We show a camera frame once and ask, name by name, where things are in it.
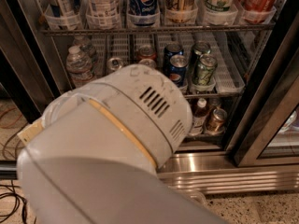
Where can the silver soda can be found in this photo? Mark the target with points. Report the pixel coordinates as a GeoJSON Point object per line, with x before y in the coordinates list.
{"type": "Point", "coordinates": [114, 64]}

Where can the rear green soda can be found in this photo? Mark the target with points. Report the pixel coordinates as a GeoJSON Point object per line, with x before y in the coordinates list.
{"type": "Point", "coordinates": [199, 48]}

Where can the dark soda bottle top shelf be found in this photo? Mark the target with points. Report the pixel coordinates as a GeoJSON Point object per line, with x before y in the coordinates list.
{"type": "Point", "coordinates": [179, 11]}

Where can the rear red Coca-Cola can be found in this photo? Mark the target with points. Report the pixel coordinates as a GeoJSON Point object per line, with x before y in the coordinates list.
{"type": "Point", "coordinates": [146, 52]}

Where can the glass fridge door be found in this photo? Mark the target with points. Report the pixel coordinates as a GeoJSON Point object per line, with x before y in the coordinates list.
{"type": "Point", "coordinates": [32, 72]}
{"type": "Point", "coordinates": [271, 96]}

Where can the leftmost bottle top shelf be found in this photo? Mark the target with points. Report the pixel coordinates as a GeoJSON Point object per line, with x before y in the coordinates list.
{"type": "Point", "coordinates": [64, 13]}

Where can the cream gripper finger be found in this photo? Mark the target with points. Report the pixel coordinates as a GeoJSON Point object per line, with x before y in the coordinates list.
{"type": "Point", "coordinates": [30, 131]}

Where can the rear blue Pepsi can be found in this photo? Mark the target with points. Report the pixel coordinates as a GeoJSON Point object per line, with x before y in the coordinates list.
{"type": "Point", "coordinates": [171, 49]}

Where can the blue pepsi can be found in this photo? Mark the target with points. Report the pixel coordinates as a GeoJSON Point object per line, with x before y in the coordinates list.
{"type": "Point", "coordinates": [176, 69]}
{"type": "Point", "coordinates": [171, 49]}

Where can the stainless steel fridge base grille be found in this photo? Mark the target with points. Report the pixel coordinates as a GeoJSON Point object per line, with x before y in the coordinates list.
{"type": "Point", "coordinates": [217, 174]}

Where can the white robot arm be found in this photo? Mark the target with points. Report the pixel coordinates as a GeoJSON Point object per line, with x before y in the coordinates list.
{"type": "Point", "coordinates": [92, 157]}

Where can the clear labelled bottle top shelf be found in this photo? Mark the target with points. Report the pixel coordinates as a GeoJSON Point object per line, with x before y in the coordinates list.
{"type": "Point", "coordinates": [105, 13]}

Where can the clear plastic bag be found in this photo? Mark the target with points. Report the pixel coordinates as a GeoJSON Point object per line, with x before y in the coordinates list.
{"type": "Point", "coordinates": [197, 197]}

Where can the green soda can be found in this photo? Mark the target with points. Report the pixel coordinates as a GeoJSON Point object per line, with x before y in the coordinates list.
{"type": "Point", "coordinates": [199, 48]}
{"type": "Point", "coordinates": [204, 69]}

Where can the brown can bottom shelf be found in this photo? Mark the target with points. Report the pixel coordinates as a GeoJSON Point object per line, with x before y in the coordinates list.
{"type": "Point", "coordinates": [216, 120]}

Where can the large Pepsi bottle top shelf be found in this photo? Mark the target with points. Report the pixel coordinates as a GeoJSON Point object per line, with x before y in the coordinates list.
{"type": "Point", "coordinates": [142, 11]}

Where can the front red Coca-Cola can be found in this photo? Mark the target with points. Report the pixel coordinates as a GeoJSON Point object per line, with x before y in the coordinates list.
{"type": "Point", "coordinates": [148, 62]}

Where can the empty clear shelf tray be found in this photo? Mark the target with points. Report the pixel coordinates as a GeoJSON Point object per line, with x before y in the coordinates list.
{"type": "Point", "coordinates": [227, 77]}

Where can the large Coca-Cola bottle top shelf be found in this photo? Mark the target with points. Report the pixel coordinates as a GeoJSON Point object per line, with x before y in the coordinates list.
{"type": "Point", "coordinates": [256, 11]}

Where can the red coca-cola can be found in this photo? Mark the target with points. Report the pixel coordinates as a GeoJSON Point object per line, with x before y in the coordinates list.
{"type": "Point", "coordinates": [148, 62]}
{"type": "Point", "coordinates": [146, 52]}

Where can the amber tea bottle bottom shelf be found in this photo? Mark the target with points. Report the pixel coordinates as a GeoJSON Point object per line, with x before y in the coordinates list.
{"type": "Point", "coordinates": [199, 114]}

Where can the left glass fridge door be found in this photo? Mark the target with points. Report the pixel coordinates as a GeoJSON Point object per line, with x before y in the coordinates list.
{"type": "Point", "coordinates": [32, 72]}

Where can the front green soda can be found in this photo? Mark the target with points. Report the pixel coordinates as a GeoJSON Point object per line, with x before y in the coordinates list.
{"type": "Point", "coordinates": [204, 69]}

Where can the front blue Pepsi can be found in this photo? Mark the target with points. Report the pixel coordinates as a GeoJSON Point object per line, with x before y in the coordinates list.
{"type": "Point", "coordinates": [176, 69]}

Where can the right glass fridge door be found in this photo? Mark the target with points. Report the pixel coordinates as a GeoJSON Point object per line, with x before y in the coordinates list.
{"type": "Point", "coordinates": [271, 96]}

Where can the clear water bottle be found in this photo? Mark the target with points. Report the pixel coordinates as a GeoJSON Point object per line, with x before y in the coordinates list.
{"type": "Point", "coordinates": [79, 66]}
{"type": "Point", "coordinates": [86, 45]}

